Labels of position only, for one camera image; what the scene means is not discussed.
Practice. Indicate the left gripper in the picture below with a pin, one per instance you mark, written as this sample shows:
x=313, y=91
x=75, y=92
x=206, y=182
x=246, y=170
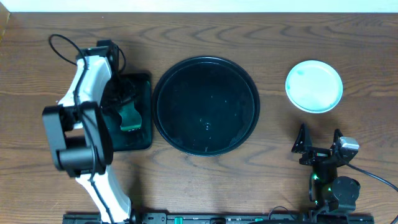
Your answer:
x=125, y=101

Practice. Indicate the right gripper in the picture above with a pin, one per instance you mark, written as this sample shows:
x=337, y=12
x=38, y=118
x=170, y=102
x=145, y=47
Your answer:
x=317, y=154

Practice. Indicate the green sponge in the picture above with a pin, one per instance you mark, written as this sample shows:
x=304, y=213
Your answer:
x=130, y=118

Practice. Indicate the mint green plate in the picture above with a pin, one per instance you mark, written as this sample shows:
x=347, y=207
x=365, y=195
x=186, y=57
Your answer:
x=314, y=86

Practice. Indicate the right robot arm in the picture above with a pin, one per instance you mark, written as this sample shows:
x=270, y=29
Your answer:
x=335, y=196

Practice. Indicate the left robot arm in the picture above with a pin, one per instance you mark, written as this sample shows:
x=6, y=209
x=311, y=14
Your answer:
x=79, y=141

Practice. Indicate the black rectangular tray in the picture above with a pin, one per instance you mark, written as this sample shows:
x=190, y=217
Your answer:
x=137, y=139

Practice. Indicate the round black tray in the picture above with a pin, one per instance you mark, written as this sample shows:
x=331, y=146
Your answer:
x=205, y=106

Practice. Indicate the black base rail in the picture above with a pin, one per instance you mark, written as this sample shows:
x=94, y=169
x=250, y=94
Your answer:
x=163, y=218

